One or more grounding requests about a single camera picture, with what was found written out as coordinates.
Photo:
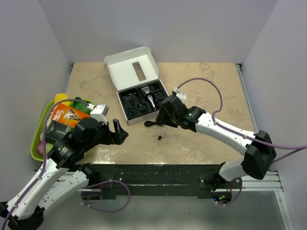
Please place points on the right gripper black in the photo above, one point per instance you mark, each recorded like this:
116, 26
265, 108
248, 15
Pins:
162, 117

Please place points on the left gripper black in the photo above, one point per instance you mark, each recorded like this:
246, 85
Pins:
117, 137

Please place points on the small oil bottle black cap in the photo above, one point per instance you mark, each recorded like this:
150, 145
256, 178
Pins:
161, 136

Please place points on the black silver hair clipper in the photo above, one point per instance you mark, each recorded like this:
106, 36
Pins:
148, 95

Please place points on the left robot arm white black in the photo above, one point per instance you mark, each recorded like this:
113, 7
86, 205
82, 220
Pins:
27, 209

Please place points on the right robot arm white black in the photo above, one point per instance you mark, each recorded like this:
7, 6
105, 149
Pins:
257, 157

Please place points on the black plastic insert tray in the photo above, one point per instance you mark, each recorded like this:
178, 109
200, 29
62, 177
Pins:
129, 100

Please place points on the green plush toy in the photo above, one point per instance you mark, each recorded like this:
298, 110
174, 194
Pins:
80, 105

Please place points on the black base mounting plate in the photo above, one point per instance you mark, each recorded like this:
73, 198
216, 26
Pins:
113, 180

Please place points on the orange razor package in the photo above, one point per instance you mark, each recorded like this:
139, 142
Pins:
67, 115

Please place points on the black product box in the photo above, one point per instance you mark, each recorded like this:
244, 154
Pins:
55, 131

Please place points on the yellow plush toy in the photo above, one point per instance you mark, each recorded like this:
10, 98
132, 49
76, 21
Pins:
60, 97

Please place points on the pink ball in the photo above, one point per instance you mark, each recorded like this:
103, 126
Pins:
40, 148

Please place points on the green plastic tray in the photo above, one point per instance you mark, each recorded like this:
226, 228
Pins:
38, 133

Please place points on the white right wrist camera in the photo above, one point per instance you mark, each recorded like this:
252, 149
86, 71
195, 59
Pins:
179, 95

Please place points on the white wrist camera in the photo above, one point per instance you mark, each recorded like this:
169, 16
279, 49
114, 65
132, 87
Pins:
98, 112
179, 95

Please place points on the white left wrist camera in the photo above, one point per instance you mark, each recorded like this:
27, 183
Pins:
98, 112

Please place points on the aluminium frame rail right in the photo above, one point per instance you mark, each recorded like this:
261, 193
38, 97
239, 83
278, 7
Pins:
278, 192

